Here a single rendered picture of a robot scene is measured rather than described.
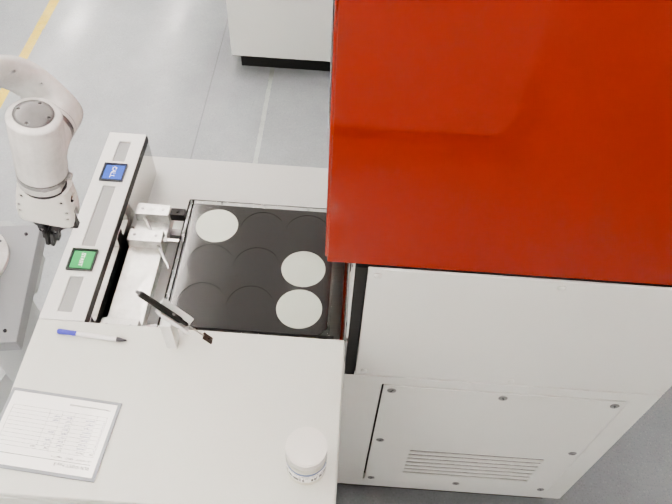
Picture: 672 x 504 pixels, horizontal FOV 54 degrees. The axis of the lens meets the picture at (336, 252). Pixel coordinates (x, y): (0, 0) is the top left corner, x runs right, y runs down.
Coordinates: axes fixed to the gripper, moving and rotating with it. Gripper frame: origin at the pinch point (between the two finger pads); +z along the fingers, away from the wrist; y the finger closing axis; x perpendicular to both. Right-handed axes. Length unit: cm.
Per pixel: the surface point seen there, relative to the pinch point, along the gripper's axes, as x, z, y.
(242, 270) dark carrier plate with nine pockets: -9.5, 14.1, -37.6
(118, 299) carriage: -0.7, 21.5, -12.1
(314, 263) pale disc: -13, 11, -53
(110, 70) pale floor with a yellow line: -187, 123, 40
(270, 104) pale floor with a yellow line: -170, 106, -40
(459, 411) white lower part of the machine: 11, 26, -94
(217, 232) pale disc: -19.9, 15.6, -30.4
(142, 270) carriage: -8.9, 20.8, -15.5
